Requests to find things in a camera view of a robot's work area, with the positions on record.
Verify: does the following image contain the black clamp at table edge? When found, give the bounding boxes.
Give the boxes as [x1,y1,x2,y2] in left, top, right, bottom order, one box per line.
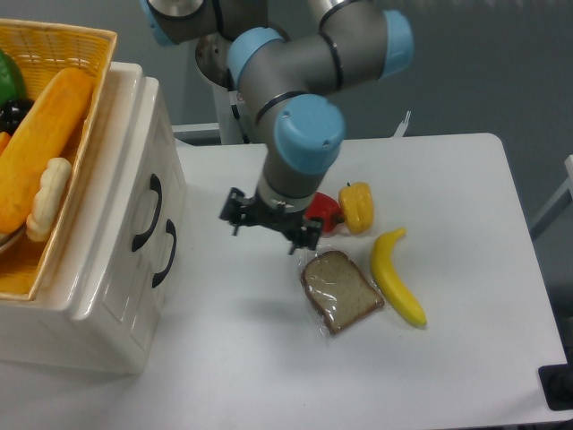
[538,364,573,411]

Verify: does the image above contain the black lower drawer handle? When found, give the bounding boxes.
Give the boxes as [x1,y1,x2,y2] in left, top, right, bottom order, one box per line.
[150,218,178,289]

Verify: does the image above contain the yellow bell pepper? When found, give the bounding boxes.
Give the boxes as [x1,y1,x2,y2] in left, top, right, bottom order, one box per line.
[338,182,374,235]

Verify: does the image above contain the white chair frame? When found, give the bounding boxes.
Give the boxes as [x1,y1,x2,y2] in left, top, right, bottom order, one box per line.
[529,155,572,240]

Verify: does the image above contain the yellow wicker basket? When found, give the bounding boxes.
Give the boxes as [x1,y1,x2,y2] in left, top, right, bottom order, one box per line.
[1,19,116,301]

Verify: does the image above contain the yellow banana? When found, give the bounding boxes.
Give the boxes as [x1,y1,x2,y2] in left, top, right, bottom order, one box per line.
[370,228,427,328]

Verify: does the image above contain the black grapes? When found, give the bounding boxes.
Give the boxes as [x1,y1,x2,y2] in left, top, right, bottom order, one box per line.
[0,99,35,135]

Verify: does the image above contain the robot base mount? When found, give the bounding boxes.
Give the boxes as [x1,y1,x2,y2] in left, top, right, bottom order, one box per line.
[172,33,251,146]

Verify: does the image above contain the green pepper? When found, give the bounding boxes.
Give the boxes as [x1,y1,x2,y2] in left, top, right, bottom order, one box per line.
[0,51,27,105]

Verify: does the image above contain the white top drawer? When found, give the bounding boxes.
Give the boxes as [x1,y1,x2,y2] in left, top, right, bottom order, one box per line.
[75,78,186,344]

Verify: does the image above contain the red bell pepper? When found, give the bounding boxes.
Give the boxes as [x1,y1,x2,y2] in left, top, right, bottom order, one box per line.
[305,192,344,233]

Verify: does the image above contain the wrapped bread slice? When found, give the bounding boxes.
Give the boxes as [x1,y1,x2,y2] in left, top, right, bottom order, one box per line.
[297,246,386,340]

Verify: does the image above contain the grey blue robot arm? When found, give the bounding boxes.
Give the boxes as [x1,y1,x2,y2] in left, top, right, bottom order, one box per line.
[141,1,415,250]

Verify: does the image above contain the orange baguette loaf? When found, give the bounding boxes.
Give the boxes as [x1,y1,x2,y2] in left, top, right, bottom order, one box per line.
[1,68,93,234]

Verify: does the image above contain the white drawer cabinet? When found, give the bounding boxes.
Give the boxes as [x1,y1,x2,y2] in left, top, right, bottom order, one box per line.
[1,63,172,374]

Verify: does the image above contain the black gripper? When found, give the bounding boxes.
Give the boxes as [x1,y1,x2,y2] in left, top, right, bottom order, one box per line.
[219,187,323,255]

